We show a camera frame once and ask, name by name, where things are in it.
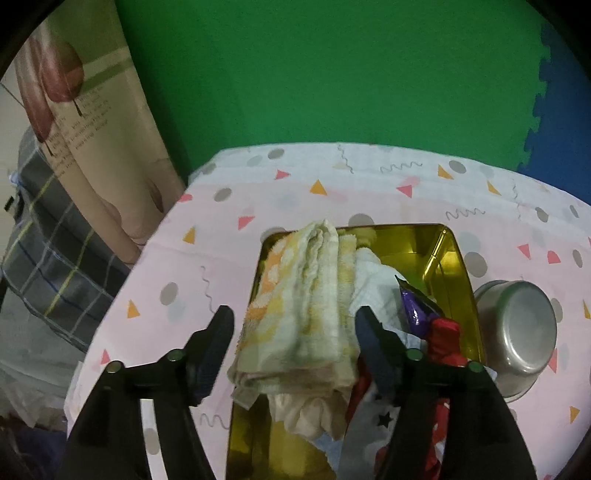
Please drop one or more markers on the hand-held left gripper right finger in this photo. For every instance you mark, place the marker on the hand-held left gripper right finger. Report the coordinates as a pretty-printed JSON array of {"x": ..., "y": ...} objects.
[{"x": 374, "y": 355}]

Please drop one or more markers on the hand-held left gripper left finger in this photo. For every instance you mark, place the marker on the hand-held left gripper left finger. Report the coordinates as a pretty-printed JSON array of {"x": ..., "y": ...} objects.
[{"x": 212, "y": 355}]

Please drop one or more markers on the purple packet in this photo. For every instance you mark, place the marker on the purple packet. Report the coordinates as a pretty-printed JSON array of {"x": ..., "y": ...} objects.
[{"x": 415, "y": 309}]

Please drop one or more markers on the white star-printed packet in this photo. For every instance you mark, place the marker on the white star-printed packet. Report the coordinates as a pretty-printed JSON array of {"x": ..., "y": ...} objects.
[{"x": 374, "y": 424}]

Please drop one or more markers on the white knit cloth red trim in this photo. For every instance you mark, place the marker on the white knit cloth red trim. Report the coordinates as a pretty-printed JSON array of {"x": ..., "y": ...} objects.
[{"x": 374, "y": 281}]

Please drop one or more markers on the red white star cloth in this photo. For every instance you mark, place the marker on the red white star cloth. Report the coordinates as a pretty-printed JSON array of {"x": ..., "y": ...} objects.
[{"x": 445, "y": 337}]

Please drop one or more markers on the beige patterned cloth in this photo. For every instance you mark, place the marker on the beige patterned cloth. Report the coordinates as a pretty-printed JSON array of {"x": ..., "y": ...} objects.
[{"x": 304, "y": 410}]

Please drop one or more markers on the yellow and orange towel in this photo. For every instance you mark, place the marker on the yellow and orange towel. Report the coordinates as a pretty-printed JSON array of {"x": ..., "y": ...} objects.
[{"x": 295, "y": 314}]

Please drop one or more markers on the light blue towel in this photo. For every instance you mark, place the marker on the light blue towel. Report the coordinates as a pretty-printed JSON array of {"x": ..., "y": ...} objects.
[{"x": 325, "y": 445}]

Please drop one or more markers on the gold tin box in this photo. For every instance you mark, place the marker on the gold tin box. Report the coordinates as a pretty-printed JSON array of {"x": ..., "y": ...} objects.
[{"x": 415, "y": 244}]

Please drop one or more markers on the steel bowl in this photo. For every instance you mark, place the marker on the steel bowl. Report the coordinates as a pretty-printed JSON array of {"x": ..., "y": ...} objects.
[{"x": 517, "y": 337}]

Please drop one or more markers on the pink patterned tablecloth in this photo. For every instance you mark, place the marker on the pink patterned tablecloth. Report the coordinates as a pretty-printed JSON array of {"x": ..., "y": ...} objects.
[{"x": 369, "y": 184}]

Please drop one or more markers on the white plastic bag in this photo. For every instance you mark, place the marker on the white plastic bag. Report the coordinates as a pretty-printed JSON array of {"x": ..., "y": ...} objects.
[{"x": 32, "y": 397}]

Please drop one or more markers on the grey plaid cloth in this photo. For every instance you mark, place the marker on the grey plaid cloth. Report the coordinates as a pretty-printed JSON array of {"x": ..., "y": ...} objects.
[{"x": 46, "y": 258}]

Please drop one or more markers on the dark blue cloth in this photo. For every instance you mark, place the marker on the dark blue cloth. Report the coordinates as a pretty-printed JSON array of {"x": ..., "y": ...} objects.
[{"x": 32, "y": 452}]

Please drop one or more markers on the green foam mat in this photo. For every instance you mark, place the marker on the green foam mat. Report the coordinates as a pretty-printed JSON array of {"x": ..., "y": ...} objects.
[{"x": 323, "y": 69}]

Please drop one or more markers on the blue foam mat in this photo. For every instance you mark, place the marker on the blue foam mat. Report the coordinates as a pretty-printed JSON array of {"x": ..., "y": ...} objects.
[{"x": 568, "y": 115}]

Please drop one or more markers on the wall poster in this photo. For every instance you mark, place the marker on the wall poster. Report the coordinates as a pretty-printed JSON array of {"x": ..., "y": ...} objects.
[{"x": 92, "y": 138}]

